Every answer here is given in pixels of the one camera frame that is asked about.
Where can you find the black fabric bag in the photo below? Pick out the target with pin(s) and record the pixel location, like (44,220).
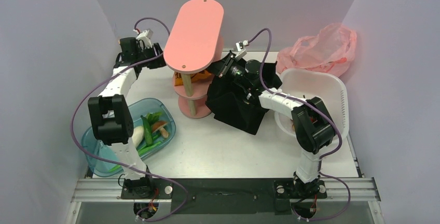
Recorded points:
(234,101)

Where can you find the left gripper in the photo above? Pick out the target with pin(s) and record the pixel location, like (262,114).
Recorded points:
(157,62)

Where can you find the dark green cucumber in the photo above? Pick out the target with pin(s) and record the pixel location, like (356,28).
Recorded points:
(147,131)

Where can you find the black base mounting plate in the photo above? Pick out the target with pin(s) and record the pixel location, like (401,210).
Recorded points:
(225,195)

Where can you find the orange snack bag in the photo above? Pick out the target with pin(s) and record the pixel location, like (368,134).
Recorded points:
(204,74)

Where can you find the brown mushroom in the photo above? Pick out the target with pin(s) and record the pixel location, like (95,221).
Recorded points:
(159,126)

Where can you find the pink three-tier shelf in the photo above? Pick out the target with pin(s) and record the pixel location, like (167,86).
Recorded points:
(194,43)

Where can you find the white round food item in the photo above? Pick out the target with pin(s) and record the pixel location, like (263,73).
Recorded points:
(138,135)

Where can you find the green leaf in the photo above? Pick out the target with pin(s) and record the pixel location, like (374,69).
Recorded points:
(153,117)

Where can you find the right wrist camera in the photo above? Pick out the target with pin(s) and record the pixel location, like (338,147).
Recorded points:
(241,49)

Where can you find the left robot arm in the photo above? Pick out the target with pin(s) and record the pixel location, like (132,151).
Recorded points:
(111,120)

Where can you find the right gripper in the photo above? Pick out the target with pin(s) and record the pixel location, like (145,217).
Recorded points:
(223,67)

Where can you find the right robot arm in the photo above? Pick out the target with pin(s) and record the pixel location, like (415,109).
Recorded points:
(315,129)

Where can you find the white plastic basin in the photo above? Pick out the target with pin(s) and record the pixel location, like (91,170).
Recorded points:
(306,84)

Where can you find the light green long pepper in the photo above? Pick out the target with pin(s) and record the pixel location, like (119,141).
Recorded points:
(146,150)

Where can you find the pink plastic grocery bag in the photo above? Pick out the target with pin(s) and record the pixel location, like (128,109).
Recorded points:
(331,51)

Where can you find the blue transparent tray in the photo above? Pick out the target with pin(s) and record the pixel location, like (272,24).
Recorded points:
(137,109)

